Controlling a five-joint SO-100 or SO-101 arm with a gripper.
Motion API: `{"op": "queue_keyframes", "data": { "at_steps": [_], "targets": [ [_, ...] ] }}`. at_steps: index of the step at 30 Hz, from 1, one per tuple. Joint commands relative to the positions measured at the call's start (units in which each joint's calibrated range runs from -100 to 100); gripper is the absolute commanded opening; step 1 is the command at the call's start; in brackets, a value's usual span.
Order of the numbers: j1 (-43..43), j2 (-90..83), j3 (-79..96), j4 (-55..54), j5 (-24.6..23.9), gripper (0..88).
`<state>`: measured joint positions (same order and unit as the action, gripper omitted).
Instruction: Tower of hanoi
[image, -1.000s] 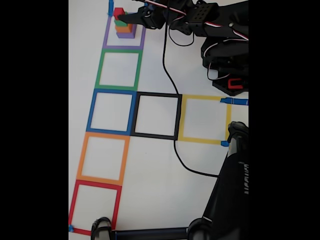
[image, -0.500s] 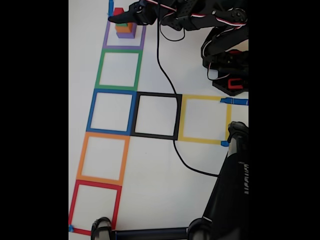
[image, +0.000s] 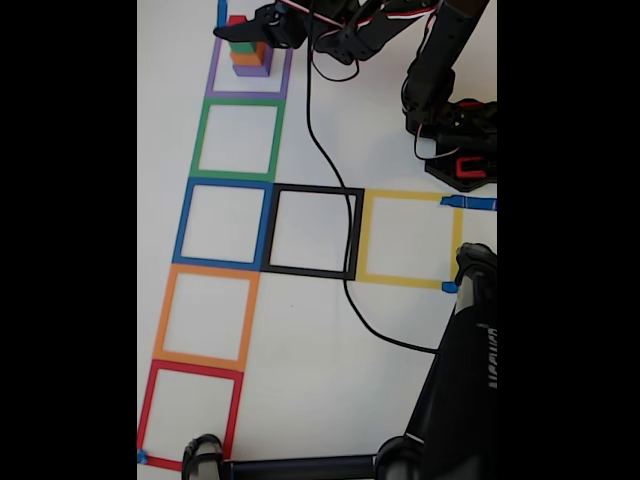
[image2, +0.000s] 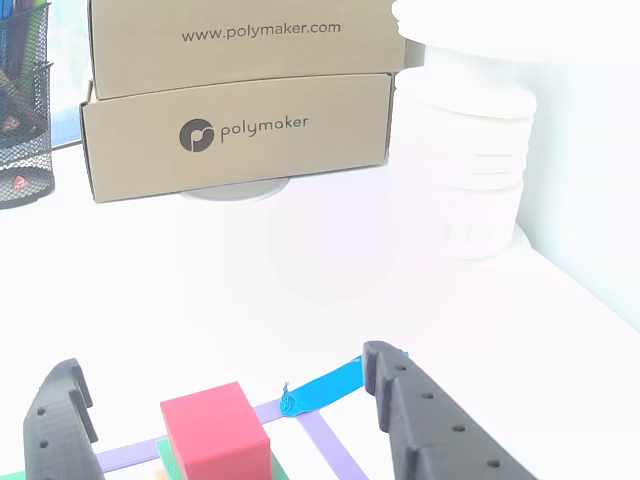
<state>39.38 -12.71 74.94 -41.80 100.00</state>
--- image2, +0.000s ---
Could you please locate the green cube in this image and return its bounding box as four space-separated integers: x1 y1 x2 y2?
155 437 291 480

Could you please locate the small red cube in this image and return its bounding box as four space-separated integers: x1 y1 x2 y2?
159 381 272 480

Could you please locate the blue tape strip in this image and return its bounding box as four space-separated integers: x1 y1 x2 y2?
279 349 409 419

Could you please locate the white ribbed cylinder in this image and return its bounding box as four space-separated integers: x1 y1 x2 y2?
389 64 539 261

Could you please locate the black mesh pen holder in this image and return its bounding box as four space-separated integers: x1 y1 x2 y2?
0 0 55 210

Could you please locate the grey round disc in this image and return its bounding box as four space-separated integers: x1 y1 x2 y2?
179 177 291 202

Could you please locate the cardboard box with logo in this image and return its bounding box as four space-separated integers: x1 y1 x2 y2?
79 72 396 204

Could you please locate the cardboard box with web address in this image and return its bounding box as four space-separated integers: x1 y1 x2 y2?
87 0 426 100

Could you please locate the purple square frame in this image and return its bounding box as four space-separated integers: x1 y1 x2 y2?
97 397 371 480

